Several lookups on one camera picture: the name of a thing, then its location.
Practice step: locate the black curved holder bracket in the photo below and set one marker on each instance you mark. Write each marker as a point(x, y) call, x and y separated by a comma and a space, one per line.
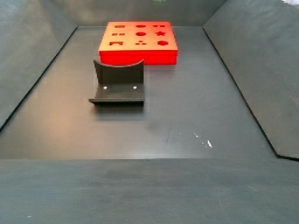
point(120, 83)

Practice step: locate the red shape sorter box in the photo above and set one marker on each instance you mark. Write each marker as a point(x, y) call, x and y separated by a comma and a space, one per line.
point(131, 41)

